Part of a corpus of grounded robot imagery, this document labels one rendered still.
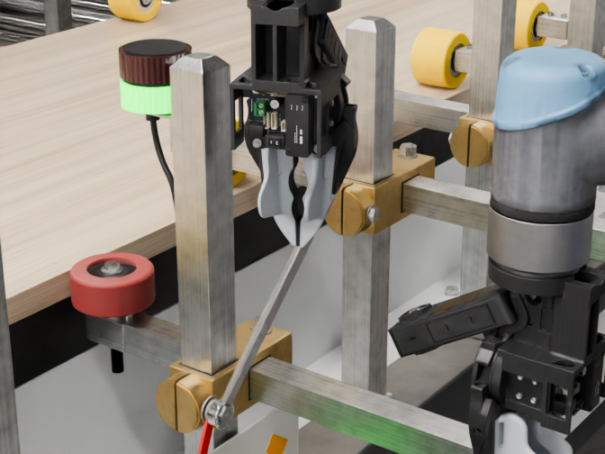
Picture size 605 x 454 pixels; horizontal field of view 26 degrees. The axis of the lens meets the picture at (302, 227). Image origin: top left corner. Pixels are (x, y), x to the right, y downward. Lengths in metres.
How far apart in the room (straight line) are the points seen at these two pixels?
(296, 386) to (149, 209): 0.36
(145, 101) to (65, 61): 0.96
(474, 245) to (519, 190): 0.62
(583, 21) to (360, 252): 0.52
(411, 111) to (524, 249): 0.67
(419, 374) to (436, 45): 0.53
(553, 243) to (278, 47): 0.24
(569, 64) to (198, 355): 0.42
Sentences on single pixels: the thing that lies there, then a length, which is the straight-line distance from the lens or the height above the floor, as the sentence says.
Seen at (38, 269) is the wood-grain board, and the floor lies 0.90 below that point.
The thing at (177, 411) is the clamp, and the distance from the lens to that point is 1.14.
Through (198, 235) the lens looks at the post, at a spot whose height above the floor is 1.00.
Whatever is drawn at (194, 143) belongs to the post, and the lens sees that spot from 1.06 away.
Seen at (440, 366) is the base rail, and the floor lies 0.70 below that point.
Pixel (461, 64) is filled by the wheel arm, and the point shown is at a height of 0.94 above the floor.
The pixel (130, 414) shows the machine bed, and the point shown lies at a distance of 1.42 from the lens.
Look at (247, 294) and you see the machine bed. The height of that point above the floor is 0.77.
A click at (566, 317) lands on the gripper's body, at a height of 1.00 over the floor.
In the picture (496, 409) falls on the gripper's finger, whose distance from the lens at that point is 1.01.
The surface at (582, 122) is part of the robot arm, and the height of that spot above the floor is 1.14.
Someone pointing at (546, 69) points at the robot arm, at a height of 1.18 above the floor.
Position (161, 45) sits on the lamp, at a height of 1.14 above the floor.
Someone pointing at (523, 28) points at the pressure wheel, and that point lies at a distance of 2.03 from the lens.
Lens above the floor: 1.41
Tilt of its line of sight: 22 degrees down
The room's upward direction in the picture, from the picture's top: straight up
